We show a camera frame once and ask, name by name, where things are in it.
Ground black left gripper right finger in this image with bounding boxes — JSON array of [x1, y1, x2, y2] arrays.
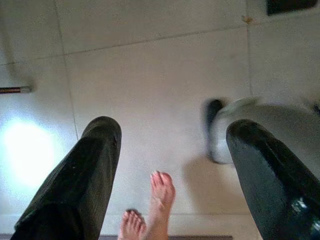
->
[[225, 118, 320, 240]]

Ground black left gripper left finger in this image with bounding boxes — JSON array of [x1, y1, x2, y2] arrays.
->
[[9, 115, 123, 240]]

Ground grey robot foot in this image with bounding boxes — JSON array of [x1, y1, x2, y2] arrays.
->
[[204, 96, 320, 166]]

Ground bare person foot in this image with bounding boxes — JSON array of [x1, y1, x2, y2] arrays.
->
[[117, 209, 148, 240], [146, 170, 177, 240]]

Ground brown stick white tip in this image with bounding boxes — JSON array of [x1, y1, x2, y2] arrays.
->
[[0, 85, 31, 95]]

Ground dark rectangular object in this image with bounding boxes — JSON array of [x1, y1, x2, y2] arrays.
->
[[266, 0, 318, 17]]

